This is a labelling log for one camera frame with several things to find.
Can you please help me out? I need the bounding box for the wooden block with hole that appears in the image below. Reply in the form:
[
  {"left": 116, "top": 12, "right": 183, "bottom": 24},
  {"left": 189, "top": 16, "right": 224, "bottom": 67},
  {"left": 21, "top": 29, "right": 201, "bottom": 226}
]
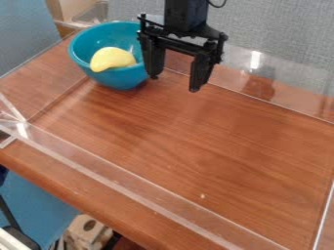
[{"left": 64, "top": 214, "right": 113, "bottom": 250}]

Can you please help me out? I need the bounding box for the blue plastic bowl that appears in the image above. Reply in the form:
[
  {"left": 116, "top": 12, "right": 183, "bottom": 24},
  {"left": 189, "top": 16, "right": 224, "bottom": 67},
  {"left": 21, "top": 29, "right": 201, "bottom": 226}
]
[{"left": 68, "top": 21, "right": 147, "bottom": 90}]

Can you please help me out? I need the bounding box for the yellow toy banana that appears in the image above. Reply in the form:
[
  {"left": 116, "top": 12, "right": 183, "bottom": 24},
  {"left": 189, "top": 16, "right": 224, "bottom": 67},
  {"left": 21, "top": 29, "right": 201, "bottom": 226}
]
[{"left": 89, "top": 47, "right": 137, "bottom": 72}]

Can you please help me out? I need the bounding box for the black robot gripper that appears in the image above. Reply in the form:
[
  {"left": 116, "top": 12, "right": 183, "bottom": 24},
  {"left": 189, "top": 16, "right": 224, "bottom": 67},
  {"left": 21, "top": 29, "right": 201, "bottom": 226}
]
[{"left": 139, "top": 0, "right": 228, "bottom": 92}]

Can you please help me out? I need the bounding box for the clear acrylic table barrier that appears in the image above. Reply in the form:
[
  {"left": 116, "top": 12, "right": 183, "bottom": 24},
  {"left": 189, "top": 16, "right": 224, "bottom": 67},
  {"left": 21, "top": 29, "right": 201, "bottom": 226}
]
[{"left": 0, "top": 43, "right": 334, "bottom": 250}]

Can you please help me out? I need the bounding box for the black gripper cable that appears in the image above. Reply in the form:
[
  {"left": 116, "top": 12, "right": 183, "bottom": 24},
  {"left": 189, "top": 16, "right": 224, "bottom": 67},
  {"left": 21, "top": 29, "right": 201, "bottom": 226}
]
[{"left": 205, "top": 0, "right": 228, "bottom": 9}]

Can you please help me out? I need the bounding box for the wooden shelf in background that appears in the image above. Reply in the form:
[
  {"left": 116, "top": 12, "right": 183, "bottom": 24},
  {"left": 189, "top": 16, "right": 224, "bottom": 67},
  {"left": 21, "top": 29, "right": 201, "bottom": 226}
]
[{"left": 45, "top": 0, "right": 108, "bottom": 37}]

